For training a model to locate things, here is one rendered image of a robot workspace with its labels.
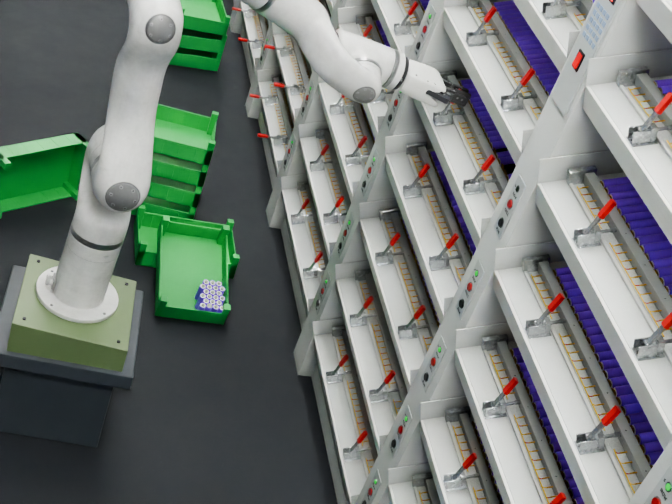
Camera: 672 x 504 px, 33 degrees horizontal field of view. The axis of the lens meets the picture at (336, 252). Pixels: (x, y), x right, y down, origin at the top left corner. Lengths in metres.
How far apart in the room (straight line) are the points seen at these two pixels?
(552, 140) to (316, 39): 0.56
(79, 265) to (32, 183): 1.04
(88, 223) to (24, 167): 1.03
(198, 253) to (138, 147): 1.06
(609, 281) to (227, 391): 1.48
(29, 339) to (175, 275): 0.83
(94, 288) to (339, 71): 0.75
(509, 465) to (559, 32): 0.77
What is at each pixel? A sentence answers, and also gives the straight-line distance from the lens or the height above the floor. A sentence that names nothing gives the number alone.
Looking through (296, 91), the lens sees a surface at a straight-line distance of 3.74.
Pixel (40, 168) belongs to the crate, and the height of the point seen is 0.09.
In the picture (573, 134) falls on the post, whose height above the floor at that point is 1.26.
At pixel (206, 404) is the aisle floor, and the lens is 2.99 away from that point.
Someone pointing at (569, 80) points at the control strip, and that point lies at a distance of 1.97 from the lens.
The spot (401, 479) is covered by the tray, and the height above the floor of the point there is 0.37.
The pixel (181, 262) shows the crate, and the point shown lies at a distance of 3.33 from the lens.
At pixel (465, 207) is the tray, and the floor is 0.94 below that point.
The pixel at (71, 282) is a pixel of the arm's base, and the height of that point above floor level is 0.43.
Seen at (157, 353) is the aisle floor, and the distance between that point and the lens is 3.09.
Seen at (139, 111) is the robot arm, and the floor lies 0.89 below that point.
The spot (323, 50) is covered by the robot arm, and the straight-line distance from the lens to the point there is 2.27.
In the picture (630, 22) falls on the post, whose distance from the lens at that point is 1.90.
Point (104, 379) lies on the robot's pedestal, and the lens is 2.60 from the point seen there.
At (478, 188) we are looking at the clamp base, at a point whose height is 0.97.
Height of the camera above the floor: 2.03
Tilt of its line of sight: 33 degrees down
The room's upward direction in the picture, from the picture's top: 21 degrees clockwise
